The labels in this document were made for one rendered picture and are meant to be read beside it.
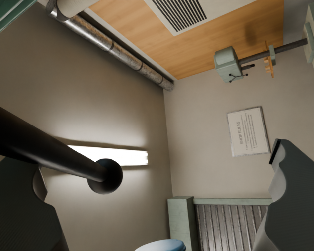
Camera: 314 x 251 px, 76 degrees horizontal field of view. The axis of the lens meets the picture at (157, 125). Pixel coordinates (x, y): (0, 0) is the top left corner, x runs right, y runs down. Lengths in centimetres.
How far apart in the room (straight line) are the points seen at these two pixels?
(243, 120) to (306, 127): 70
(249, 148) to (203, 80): 124
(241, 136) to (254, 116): 32
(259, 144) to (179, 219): 147
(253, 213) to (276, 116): 126
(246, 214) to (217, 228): 44
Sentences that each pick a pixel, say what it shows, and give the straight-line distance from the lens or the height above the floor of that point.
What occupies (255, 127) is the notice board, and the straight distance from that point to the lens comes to 300.
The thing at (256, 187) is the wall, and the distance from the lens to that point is 300.
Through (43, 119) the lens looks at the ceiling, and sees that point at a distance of 183.
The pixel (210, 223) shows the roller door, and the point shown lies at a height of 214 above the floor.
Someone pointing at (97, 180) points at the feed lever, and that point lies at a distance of 18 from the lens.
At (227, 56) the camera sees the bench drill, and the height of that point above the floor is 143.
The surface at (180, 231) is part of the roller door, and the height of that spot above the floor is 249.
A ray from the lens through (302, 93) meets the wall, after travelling 310.
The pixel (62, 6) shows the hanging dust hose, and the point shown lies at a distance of 204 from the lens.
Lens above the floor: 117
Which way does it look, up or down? 29 degrees up
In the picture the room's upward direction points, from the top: 102 degrees counter-clockwise
